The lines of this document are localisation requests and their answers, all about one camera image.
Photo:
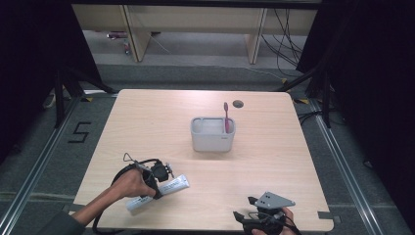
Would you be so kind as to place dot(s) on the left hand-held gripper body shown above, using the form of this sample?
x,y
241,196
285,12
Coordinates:
x,y
159,172

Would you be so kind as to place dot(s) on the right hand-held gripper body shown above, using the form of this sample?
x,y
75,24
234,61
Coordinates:
x,y
272,200

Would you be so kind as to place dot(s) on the white toothpaste tube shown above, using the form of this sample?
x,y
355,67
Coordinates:
x,y
176,186

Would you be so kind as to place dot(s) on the grey toothbrush holder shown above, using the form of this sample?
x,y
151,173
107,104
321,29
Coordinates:
x,y
210,142

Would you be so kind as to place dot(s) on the pink and grey toothbrush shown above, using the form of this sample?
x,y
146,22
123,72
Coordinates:
x,y
226,114

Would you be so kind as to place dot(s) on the person's right hand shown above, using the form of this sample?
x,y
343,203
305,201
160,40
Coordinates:
x,y
289,216

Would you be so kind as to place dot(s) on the person's left hand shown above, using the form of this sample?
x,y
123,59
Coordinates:
x,y
132,184

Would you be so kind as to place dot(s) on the grey tape patch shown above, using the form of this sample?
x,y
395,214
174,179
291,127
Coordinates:
x,y
325,215

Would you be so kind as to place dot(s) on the black stand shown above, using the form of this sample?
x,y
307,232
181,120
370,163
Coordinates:
x,y
59,98
326,101

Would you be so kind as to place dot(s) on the small bottle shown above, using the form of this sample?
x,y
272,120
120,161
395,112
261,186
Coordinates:
x,y
126,46

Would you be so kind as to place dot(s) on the light wooden desk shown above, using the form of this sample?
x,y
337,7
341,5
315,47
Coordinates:
x,y
195,19

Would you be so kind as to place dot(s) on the black curtain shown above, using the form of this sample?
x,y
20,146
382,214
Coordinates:
x,y
368,81
36,58

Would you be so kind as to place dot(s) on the metal floor rail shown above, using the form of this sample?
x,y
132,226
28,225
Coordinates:
x,y
345,176
39,166

